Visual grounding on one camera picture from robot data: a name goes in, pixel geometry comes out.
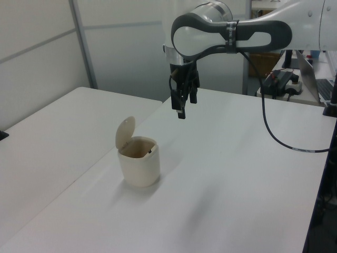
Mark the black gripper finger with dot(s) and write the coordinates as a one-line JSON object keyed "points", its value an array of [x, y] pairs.
{"points": [[194, 95], [179, 105]]}

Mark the emergency stop button box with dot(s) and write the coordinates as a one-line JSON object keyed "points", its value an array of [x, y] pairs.
{"points": [[295, 85]]}

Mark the black monitor stand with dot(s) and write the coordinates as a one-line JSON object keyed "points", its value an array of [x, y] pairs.
{"points": [[287, 59]]}

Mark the silver laptop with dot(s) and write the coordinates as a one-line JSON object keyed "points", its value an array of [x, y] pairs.
{"points": [[306, 73]]}

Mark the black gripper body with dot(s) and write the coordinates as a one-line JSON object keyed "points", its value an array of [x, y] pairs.
{"points": [[181, 76]]}

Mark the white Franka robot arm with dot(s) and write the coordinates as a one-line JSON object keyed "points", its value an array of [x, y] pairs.
{"points": [[189, 37]]}

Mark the small cream lidded trash can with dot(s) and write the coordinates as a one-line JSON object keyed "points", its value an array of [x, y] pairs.
{"points": [[140, 166]]}

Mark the black electronics box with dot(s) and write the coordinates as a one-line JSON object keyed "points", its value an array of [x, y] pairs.
{"points": [[277, 79]]}

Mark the brown cardboard box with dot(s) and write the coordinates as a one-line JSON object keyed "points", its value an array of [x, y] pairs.
{"points": [[263, 63]]}

